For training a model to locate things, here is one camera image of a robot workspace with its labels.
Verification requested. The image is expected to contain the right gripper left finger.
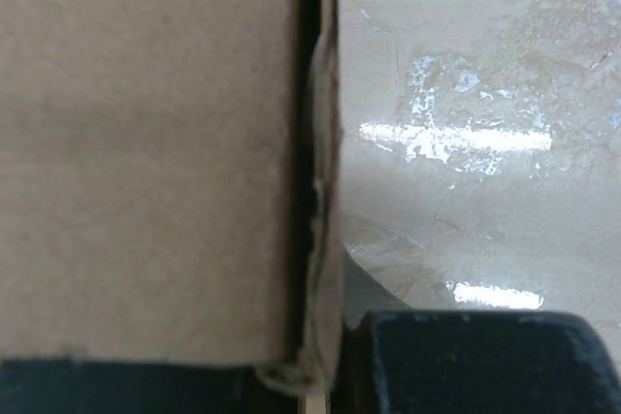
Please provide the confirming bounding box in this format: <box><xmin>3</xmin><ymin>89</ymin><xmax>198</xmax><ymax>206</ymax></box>
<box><xmin>1</xmin><ymin>359</ymin><xmax>298</xmax><ymax>413</ymax></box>

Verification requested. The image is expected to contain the large cardboard box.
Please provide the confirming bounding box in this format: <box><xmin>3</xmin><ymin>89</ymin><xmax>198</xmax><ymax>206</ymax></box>
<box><xmin>1</xmin><ymin>0</ymin><xmax>343</xmax><ymax>400</ymax></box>

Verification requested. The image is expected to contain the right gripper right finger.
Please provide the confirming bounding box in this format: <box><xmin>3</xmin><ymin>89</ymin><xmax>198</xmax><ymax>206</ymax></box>
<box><xmin>332</xmin><ymin>310</ymin><xmax>620</xmax><ymax>413</ymax></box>

